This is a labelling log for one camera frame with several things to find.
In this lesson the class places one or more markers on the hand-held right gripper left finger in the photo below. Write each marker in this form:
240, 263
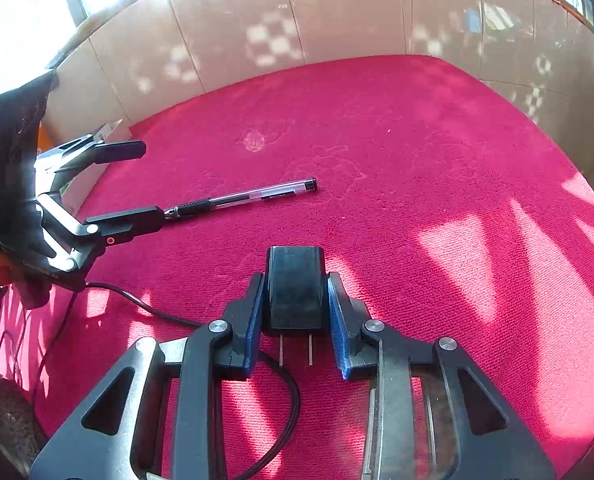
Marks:
253, 330

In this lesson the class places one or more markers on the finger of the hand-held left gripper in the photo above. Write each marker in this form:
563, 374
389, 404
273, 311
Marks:
127, 222
122, 151

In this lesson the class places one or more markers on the black gel pen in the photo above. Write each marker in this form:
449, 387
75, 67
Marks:
257, 193

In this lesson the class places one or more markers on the grey fuzzy cover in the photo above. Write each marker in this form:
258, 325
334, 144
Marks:
7, 420

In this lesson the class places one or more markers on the black plug charger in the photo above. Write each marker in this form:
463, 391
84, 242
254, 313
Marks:
294, 290

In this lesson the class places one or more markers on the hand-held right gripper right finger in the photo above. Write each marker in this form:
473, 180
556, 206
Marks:
338, 330

